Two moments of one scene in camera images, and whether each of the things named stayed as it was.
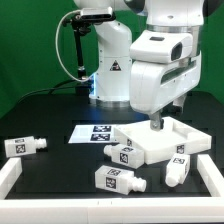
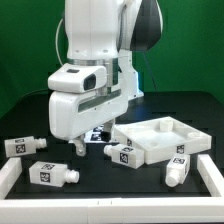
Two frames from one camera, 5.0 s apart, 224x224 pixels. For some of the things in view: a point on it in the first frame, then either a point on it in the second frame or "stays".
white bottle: (176, 169) stays
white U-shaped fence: (113, 210) stays
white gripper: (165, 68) → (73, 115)
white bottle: (119, 180) → (52, 173)
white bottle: (125, 155) stays
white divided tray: (174, 138) stays
